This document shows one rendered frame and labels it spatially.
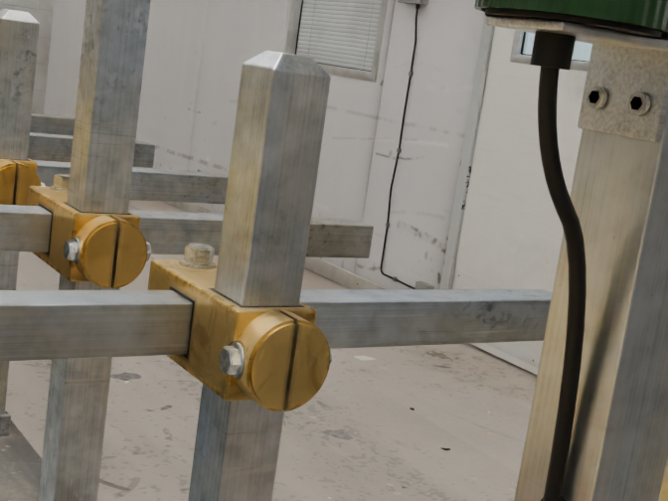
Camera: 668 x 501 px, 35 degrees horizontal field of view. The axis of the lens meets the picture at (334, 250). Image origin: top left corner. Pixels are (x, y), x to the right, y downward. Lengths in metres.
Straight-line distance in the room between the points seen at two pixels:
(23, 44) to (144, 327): 0.48
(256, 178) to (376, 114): 4.53
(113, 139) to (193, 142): 6.00
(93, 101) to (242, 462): 0.30
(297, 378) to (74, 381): 0.29
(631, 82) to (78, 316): 0.33
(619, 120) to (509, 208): 3.96
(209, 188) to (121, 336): 0.58
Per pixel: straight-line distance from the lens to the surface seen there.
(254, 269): 0.56
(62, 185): 0.86
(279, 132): 0.55
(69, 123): 1.61
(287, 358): 0.55
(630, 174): 0.35
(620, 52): 0.36
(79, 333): 0.57
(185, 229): 0.86
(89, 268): 0.76
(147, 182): 1.12
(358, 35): 5.34
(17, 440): 1.08
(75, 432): 0.83
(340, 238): 0.94
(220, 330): 0.57
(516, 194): 4.29
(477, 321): 0.71
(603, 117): 0.36
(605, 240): 0.36
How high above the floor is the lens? 1.11
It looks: 10 degrees down
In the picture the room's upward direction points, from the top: 8 degrees clockwise
